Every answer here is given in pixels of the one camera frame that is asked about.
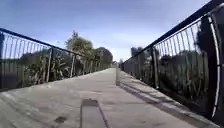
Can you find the grey paved bridge path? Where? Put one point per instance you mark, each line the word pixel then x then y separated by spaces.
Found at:
pixel 100 86

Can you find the row of trees and bushes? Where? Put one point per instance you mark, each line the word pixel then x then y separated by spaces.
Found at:
pixel 181 68
pixel 80 45

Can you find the black metal railing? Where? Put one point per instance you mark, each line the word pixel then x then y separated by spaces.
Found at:
pixel 155 68

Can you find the dark railing with pale posts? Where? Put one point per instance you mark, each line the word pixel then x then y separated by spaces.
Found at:
pixel 49 66

